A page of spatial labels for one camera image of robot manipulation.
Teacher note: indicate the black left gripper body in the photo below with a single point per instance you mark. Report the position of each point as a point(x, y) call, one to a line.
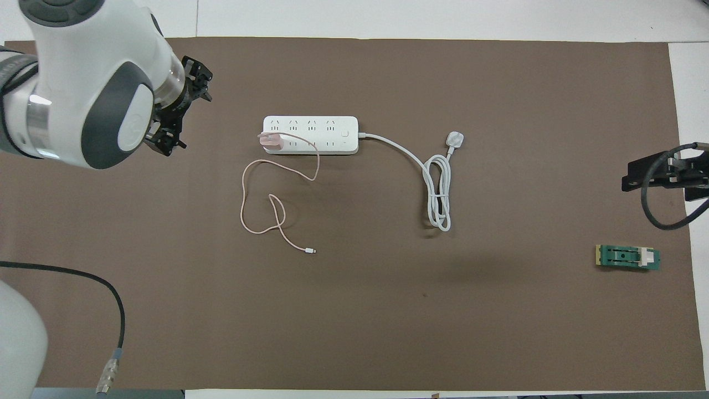
point(174, 108)

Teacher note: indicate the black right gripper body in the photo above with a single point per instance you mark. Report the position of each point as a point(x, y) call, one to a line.
point(697, 177)

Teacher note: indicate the pink charger adapter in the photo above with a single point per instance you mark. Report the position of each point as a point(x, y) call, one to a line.
point(272, 142)

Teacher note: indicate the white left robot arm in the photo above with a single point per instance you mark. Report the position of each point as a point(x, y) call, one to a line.
point(72, 66)

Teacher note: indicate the white power strip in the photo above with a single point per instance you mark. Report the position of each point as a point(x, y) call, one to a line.
point(327, 134)

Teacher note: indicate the green circuit board module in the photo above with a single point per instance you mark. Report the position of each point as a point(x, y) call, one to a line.
point(626, 257)

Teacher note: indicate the brown table mat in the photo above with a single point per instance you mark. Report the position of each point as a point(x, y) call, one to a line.
point(388, 321)

